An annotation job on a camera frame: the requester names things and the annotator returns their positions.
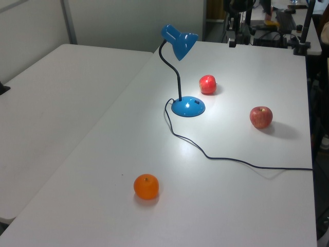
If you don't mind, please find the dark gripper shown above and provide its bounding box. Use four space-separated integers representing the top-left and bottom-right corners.
226 17 252 48

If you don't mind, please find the blue gooseneck desk lamp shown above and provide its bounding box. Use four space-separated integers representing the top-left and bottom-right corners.
158 24 206 118

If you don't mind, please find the black equipment box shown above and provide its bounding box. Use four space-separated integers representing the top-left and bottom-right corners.
253 30 288 48

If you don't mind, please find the black keyboard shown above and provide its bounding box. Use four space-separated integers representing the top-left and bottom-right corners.
275 10 298 30

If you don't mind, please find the bright red apple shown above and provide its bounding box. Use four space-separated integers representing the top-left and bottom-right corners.
198 75 217 95

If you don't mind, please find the pale red striped apple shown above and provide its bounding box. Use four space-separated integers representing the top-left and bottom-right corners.
249 106 273 129

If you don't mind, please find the person in brown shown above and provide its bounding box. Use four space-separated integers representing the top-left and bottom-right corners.
320 15 329 43

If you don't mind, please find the orange fruit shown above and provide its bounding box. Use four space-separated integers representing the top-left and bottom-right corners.
133 173 159 200

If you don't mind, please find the black camera stand pole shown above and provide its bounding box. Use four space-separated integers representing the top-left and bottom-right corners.
294 0 317 56

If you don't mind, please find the black lamp power cable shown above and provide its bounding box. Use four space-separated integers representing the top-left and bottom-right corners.
163 98 313 172

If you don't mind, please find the black clamp mount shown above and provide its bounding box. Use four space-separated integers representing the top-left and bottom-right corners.
0 81 11 96

